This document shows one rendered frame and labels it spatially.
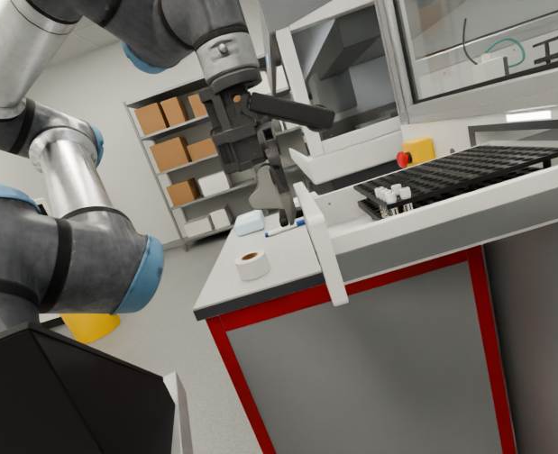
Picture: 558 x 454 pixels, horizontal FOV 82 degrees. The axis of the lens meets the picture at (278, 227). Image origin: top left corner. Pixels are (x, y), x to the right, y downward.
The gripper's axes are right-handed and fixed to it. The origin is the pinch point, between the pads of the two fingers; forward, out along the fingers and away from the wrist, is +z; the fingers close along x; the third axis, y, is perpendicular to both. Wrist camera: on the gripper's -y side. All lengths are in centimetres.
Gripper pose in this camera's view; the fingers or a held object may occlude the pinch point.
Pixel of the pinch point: (293, 212)
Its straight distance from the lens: 48.5
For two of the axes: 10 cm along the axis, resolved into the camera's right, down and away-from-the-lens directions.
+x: 0.1, 2.6, -9.7
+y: -9.5, 3.0, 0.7
